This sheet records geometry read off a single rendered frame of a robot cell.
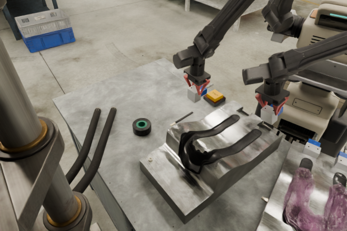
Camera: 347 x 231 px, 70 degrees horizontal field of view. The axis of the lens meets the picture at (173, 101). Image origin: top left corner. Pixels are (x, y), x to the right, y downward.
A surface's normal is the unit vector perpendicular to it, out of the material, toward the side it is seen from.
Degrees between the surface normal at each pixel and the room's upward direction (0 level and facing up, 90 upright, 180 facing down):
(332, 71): 90
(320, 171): 0
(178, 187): 0
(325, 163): 0
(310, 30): 98
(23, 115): 90
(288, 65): 72
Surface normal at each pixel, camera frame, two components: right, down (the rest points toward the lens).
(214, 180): -0.78, 0.29
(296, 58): -0.82, 0.05
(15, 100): 0.89, 0.30
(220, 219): 0.01, -0.77
